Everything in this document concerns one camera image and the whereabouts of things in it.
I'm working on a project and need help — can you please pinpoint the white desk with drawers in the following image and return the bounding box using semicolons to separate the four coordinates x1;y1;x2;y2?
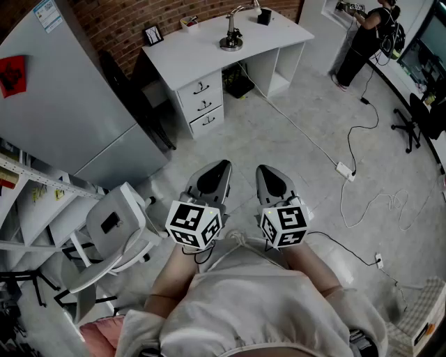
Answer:
141;6;315;140

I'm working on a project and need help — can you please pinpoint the chrome desk lamp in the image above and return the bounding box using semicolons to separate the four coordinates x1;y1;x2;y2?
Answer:
219;0;263;52

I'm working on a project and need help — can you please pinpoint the person's left forearm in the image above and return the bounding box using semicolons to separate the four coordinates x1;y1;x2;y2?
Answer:
143;240;210;318

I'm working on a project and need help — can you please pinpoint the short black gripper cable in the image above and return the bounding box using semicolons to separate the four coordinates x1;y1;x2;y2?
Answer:
180;243;215;265

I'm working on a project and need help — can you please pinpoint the person's white top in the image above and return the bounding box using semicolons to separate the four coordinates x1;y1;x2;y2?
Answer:
116;229;390;357

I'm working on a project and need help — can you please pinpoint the black office chair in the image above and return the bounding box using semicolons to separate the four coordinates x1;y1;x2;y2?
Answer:
390;92;446;154

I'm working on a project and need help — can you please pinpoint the large dark monitor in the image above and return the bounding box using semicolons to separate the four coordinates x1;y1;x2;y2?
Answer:
397;10;446;93

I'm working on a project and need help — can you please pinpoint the white power strip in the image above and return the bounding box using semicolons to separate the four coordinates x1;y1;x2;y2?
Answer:
335;161;356;183

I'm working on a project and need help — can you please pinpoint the tangled white cable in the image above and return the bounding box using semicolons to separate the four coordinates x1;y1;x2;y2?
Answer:
339;177;438;231

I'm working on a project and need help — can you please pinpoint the person's right forearm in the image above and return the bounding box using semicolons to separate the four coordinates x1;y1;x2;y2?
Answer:
282;240;344;297

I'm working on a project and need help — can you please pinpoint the black phone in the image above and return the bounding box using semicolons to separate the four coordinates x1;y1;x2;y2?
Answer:
100;211;122;234

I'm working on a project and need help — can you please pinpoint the grey refrigerator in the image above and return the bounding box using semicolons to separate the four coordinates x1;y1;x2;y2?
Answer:
0;0;171;181

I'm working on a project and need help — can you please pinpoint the grey black waist pack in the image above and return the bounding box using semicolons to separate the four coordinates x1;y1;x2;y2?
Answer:
348;329;380;357

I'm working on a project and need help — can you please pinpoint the white cardboard box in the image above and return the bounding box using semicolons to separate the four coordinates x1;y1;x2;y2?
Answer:
410;299;446;357

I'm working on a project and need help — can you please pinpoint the white drawer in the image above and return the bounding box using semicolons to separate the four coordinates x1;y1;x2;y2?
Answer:
177;71;223;100
181;89;224;118
188;104;226;139

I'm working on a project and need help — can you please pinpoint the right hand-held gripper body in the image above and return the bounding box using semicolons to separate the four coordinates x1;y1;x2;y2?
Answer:
259;195;314;250

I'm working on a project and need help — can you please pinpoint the black picture frame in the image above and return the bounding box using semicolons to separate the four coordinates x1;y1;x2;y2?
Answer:
143;24;164;47

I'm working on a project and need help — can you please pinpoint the white office chair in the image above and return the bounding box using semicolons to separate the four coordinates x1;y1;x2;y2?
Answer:
54;181;168;325

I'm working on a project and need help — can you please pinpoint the thin black cable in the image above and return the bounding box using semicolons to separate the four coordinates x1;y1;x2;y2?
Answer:
306;230;408;313

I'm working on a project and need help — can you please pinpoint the black metal stand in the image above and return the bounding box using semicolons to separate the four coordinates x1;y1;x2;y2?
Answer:
0;270;61;308

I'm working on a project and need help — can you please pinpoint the blue white label sticker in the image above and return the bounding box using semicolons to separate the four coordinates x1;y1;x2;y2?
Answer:
33;0;64;35

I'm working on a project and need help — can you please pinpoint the red paper decoration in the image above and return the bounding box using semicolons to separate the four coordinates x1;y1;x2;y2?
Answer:
0;54;28;99

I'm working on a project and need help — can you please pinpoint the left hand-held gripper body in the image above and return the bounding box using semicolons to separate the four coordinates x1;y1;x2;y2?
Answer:
164;189;229;250

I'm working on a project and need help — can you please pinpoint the white shelf rack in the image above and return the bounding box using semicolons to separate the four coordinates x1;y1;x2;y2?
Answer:
0;137;105;357

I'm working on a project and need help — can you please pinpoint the black wire basket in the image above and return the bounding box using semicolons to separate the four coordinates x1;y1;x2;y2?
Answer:
222;62;255;99

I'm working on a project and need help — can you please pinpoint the black power cable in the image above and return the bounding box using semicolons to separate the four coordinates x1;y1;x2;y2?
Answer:
346;59;380;175

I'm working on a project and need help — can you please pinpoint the pink cloth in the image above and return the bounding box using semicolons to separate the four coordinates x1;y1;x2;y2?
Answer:
79;315;126;357

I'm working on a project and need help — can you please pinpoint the checkered cloth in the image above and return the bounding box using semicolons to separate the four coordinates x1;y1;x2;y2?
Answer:
385;275;446;357

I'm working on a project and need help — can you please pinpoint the long white floor cable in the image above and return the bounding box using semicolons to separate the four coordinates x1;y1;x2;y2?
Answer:
238;61;339;165

